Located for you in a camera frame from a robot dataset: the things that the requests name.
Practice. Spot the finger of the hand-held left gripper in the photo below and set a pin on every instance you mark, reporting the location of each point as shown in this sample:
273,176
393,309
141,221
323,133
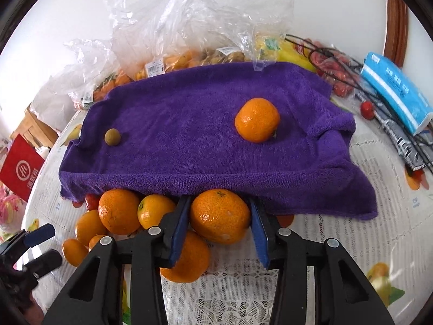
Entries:
40,233
47,260

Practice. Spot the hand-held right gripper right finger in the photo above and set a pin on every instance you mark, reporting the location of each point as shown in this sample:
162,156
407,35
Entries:
258,237

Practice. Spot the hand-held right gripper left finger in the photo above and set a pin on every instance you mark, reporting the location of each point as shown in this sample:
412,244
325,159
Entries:
179,233

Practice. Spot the yellowish orange mandarin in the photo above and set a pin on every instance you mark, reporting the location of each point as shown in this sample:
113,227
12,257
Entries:
152,211

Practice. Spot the small red fruit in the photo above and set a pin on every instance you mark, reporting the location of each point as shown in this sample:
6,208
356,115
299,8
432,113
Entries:
91,202

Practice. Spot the small brown longan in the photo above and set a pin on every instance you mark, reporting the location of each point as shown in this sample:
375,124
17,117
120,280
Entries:
111,136

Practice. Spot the pink patterned item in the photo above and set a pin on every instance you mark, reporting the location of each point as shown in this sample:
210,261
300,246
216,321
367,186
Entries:
8,206

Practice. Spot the medium orange mandarin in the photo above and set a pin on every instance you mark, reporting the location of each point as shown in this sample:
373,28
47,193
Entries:
86,226

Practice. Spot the red box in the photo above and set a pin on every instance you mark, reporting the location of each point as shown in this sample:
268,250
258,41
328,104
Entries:
20,169

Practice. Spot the purple towel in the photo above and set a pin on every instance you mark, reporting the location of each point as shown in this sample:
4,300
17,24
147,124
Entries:
186,135

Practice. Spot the wooden chair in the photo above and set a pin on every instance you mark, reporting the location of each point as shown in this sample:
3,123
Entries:
37,128

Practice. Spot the clear bag of mandarins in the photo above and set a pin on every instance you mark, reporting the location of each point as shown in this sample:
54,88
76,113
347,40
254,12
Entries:
111,81

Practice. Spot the red cherry tomato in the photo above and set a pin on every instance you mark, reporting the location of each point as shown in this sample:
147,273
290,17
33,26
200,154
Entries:
367,110

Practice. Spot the grey patterned pouch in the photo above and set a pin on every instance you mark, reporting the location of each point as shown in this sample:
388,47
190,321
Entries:
402,142

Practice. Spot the clear bag of kumquats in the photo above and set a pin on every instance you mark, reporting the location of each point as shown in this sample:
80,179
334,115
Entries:
176,61

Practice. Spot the clear bag of red tomatoes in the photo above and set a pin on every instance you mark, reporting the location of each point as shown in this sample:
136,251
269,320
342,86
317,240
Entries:
338,81

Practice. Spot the yellow snack bag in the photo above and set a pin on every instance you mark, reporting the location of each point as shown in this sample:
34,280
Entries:
294,57

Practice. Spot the yellow packet with green label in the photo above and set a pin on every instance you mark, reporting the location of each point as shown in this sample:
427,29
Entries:
267,50

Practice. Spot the blue tissue pack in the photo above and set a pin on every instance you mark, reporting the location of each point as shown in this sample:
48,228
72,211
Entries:
392,88

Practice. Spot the brown wooden door frame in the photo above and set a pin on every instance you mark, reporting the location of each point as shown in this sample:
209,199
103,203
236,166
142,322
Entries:
395,23

